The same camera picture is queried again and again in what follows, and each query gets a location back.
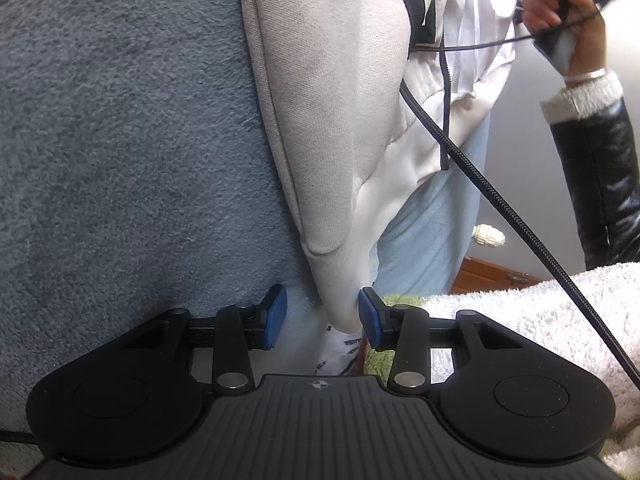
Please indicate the person right hand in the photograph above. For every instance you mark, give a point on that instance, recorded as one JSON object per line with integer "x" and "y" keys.
{"x": 570, "y": 34}

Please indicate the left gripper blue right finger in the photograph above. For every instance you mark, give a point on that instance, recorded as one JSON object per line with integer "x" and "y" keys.
{"x": 376, "y": 320}

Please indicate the cream bed post knob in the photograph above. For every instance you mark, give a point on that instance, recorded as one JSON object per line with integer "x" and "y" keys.
{"x": 488, "y": 236}

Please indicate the beige zip hoodie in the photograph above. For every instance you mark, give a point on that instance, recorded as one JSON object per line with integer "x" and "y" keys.
{"x": 347, "y": 149}

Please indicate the grey-blue bed blanket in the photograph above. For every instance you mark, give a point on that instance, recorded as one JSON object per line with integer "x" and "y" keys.
{"x": 143, "y": 217}

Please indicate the wooden drawer cabinet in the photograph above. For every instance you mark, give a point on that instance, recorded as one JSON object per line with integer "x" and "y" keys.
{"x": 481, "y": 276}

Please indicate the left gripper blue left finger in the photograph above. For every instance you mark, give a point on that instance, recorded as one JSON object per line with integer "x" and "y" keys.
{"x": 271, "y": 315}

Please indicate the black leather sleeve forearm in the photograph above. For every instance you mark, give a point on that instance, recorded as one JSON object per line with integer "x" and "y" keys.
{"x": 593, "y": 135}

